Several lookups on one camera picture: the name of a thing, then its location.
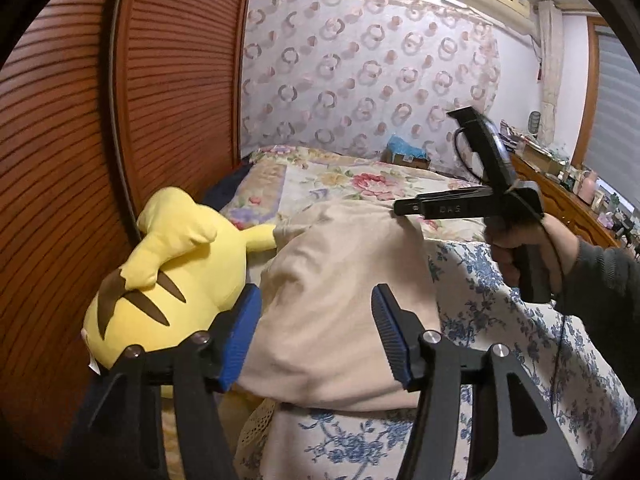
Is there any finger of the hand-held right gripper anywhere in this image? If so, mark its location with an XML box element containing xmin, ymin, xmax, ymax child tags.
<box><xmin>393</xmin><ymin>186</ymin><xmax>493</xmax><ymax>221</ymax></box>

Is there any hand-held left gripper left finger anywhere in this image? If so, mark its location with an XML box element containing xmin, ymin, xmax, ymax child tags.
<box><xmin>65</xmin><ymin>284</ymin><xmax>264</xmax><ymax>480</ymax></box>

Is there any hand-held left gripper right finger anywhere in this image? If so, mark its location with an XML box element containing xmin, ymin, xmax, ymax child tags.
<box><xmin>371</xmin><ymin>283</ymin><xmax>583</xmax><ymax>480</ymax></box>

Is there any peach printed t-shirt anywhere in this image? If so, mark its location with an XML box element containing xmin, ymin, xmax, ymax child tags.
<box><xmin>239</xmin><ymin>201</ymin><xmax>443</xmax><ymax>411</ymax></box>

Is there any person's right forearm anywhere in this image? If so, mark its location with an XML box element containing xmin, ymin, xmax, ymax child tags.
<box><xmin>552</xmin><ymin>237</ymin><xmax>640</xmax><ymax>361</ymax></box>

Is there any person's right hand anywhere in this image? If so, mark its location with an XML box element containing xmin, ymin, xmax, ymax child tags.
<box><xmin>484</xmin><ymin>212</ymin><xmax>582</xmax><ymax>288</ymax></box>

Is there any flat cardboard box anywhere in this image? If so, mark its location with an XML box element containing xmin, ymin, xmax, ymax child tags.
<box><xmin>520</xmin><ymin>145</ymin><xmax>557</xmax><ymax>169</ymax></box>

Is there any cardboard box with blue bag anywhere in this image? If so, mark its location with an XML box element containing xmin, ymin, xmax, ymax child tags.
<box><xmin>382</xmin><ymin>135</ymin><xmax>432</xmax><ymax>170</ymax></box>

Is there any wooden sideboard cabinet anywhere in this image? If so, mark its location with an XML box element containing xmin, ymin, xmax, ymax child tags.
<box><xmin>507</xmin><ymin>152</ymin><xmax>626</xmax><ymax>248</ymax></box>

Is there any pink bottle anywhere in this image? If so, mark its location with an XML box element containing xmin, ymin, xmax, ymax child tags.
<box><xmin>575</xmin><ymin>170</ymin><xmax>599</xmax><ymax>199</ymax></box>

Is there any floral quilt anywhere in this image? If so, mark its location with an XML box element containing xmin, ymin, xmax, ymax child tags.
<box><xmin>220</xmin><ymin>145</ymin><xmax>488</xmax><ymax>243</ymax></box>

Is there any yellow plush toy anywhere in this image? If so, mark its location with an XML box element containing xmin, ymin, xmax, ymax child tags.
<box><xmin>82</xmin><ymin>186</ymin><xmax>278</xmax><ymax>398</ymax></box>

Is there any cream window curtain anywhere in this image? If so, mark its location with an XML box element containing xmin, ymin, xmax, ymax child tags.
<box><xmin>535</xmin><ymin>0</ymin><xmax>566</xmax><ymax>143</ymax></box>

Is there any grey window blind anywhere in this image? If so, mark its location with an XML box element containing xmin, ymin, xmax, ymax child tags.
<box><xmin>582</xmin><ymin>22</ymin><xmax>640</xmax><ymax>201</ymax></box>

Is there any wooden louvered wardrobe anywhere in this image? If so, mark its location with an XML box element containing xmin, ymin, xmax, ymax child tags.
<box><xmin>0</xmin><ymin>0</ymin><xmax>256</xmax><ymax>461</ymax></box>

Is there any wooden window frame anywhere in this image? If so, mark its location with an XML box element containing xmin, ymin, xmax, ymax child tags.
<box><xmin>572</xmin><ymin>15</ymin><xmax>613</xmax><ymax>168</ymax></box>

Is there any circle patterned wall curtain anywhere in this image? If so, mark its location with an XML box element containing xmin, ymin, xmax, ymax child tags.
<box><xmin>240</xmin><ymin>0</ymin><xmax>501</xmax><ymax>181</ymax></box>

